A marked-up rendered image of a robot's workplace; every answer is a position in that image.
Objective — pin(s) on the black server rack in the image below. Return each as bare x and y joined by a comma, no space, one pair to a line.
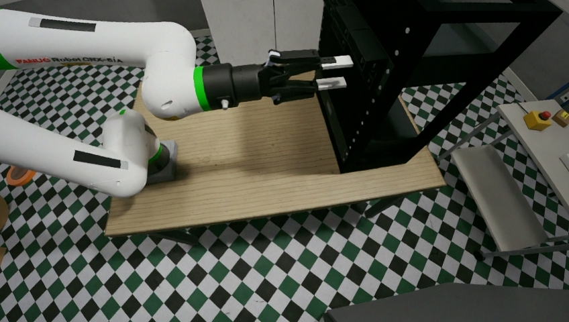
406,43

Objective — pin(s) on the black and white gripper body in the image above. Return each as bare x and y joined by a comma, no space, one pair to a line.
251,81

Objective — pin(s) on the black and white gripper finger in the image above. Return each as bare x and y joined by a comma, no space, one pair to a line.
293,62
304,89

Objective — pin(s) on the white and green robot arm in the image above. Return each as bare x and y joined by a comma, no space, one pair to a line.
172,89

